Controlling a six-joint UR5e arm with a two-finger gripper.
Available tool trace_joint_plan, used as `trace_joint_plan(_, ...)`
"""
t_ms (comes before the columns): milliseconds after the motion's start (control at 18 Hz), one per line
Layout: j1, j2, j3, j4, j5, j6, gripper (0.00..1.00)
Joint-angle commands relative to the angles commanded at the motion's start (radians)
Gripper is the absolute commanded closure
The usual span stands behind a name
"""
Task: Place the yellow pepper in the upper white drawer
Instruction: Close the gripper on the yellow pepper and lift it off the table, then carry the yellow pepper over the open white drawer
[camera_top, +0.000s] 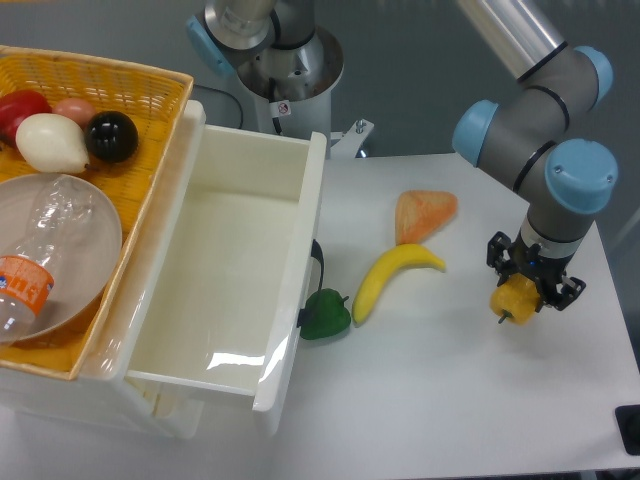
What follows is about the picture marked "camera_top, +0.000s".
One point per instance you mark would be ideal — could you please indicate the grey plastic bowl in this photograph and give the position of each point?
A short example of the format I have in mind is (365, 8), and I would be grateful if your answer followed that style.
(86, 269)

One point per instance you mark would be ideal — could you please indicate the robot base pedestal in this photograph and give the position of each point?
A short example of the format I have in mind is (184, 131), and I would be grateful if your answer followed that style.
(287, 63)

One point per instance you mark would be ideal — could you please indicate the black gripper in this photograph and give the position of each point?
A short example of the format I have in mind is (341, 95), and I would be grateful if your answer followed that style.
(507, 259)

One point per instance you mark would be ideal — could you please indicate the pink toy egg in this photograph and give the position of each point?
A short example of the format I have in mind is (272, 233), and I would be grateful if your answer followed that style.
(76, 109)

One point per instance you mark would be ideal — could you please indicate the orange toy sandwich slice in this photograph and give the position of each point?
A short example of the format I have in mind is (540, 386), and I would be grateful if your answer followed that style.
(420, 213)

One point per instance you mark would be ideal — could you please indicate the yellow toy banana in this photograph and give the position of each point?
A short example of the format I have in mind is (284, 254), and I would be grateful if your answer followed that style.
(384, 269)

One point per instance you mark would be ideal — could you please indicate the yellow toy pepper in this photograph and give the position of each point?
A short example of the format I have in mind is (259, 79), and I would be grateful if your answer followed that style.
(516, 300)

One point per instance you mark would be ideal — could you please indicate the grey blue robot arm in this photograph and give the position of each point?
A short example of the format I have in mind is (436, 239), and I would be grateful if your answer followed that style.
(566, 183)

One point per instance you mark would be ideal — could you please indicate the green toy pepper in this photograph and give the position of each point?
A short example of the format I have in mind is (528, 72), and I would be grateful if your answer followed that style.
(323, 315)

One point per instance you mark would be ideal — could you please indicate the black toy ball fruit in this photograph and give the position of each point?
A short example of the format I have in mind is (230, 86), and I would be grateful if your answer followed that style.
(111, 136)

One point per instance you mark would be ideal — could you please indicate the black corner object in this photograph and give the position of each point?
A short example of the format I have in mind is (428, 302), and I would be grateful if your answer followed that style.
(628, 420)

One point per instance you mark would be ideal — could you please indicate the clear plastic bottle orange label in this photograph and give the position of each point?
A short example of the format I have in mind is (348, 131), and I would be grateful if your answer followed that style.
(59, 217)

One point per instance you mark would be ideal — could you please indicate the white toy pear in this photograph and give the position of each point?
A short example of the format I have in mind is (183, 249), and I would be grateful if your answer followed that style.
(52, 143)

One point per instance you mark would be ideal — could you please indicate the white drawer cabinet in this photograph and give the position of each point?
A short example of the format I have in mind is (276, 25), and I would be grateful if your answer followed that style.
(103, 393)

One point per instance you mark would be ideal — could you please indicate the yellow woven basket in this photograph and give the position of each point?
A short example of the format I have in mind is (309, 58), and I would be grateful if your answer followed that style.
(138, 108)

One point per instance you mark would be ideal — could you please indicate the red toy pepper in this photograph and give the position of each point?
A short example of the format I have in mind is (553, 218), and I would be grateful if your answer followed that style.
(15, 108)

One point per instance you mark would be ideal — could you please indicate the open upper white drawer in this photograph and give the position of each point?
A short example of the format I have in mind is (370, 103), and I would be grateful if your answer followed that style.
(222, 322)

